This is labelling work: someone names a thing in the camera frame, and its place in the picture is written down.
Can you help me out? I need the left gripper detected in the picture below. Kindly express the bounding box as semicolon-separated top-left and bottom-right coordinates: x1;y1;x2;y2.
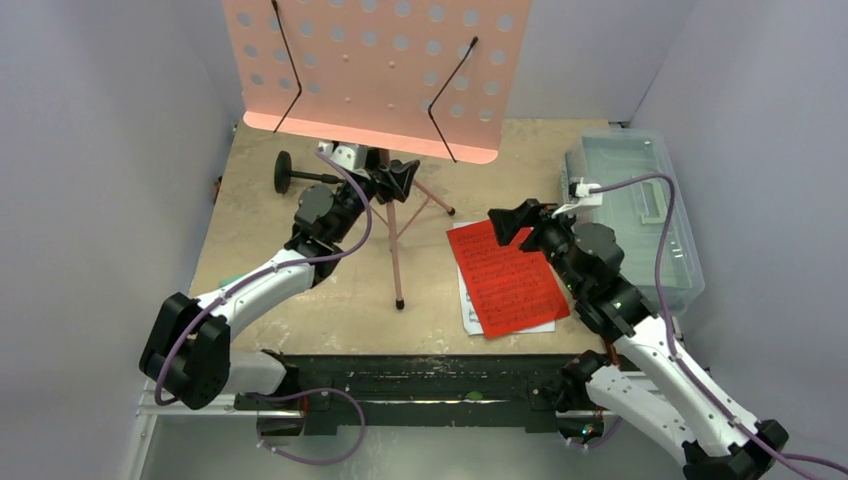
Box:
331;147;417;243

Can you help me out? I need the red sheet music page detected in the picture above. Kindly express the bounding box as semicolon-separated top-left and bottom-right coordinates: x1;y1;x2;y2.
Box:
445;218;571;340

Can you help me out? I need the pink music stand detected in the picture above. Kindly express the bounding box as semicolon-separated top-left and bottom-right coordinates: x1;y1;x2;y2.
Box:
221;0;535;311

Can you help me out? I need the white sheet music page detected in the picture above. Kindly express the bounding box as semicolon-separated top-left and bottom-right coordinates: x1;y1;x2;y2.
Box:
451;221;558;337

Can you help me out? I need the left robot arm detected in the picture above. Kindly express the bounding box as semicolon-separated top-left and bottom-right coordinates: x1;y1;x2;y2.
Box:
139;160;420;410

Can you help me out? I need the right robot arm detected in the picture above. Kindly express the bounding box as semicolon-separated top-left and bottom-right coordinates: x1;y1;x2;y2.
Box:
488;199;788;479

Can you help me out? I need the black microphone desk stand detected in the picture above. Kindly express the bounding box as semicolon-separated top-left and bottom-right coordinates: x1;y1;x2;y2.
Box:
273;151;342;194

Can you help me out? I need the clear plastic storage box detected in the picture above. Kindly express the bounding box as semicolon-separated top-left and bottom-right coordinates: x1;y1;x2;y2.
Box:
561;128;705;318

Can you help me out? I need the copper clamp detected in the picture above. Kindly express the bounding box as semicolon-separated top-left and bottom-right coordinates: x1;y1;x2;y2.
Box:
604;340;621;366

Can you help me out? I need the teal toy microphone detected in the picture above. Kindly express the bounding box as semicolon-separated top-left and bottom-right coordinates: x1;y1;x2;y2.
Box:
218;275;240;288

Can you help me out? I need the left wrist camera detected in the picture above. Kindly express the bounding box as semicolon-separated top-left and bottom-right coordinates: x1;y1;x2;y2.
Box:
317;140;368;174

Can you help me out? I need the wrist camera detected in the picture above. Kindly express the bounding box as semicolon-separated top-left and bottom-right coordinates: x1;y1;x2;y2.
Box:
552;179;603;218
317;140;368;174

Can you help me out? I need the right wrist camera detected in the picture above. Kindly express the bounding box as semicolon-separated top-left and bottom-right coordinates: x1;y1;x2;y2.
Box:
552;179;603;218

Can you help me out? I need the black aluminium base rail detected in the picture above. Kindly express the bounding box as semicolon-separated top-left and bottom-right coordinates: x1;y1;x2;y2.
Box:
135;354;690;439

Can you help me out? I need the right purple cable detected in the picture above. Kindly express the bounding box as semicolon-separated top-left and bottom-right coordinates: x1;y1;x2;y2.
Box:
582;172;848;480

